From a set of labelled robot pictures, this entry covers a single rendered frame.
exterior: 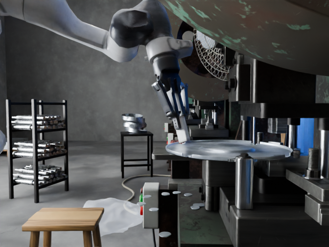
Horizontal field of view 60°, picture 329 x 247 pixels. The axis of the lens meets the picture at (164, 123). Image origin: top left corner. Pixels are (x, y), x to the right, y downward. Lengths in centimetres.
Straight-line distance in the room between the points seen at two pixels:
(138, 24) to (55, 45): 727
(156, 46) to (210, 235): 50
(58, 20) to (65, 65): 703
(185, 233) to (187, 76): 154
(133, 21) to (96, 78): 680
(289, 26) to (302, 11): 3
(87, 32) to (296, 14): 73
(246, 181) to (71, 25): 64
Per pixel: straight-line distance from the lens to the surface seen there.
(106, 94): 749
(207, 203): 67
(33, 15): 84
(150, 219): 95
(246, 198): 53
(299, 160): 67
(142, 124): 361
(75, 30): 90
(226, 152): 64
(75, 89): 772
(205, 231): 59
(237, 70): 65
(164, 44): 81
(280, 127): 70
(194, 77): 201
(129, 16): 81
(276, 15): 26
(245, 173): 52
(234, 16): 30
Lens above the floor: 88
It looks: 3 degrees down
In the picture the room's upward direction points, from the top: straight up
